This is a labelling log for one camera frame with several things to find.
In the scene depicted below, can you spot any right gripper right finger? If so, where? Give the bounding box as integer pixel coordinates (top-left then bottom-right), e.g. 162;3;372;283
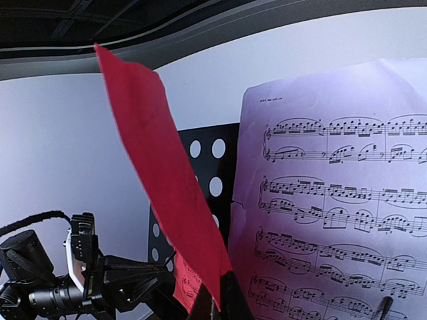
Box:
216;271;255;320

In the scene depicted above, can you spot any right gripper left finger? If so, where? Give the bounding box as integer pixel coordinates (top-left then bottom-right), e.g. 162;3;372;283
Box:
188;283;215;320

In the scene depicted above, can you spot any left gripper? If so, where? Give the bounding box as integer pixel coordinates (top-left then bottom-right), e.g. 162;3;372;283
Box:
79;255;171;315

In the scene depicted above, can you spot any white sheet music page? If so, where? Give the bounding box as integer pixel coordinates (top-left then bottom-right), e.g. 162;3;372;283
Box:
228;58;426;319

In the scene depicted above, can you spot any black music stand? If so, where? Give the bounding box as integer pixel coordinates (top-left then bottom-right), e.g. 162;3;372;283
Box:
146;122;394;320

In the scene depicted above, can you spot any red paper sheet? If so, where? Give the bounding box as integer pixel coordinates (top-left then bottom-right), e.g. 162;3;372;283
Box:
94;45;232;310

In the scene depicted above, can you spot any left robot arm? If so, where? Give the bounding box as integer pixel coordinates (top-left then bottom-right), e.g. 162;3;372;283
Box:
1;211;171;319

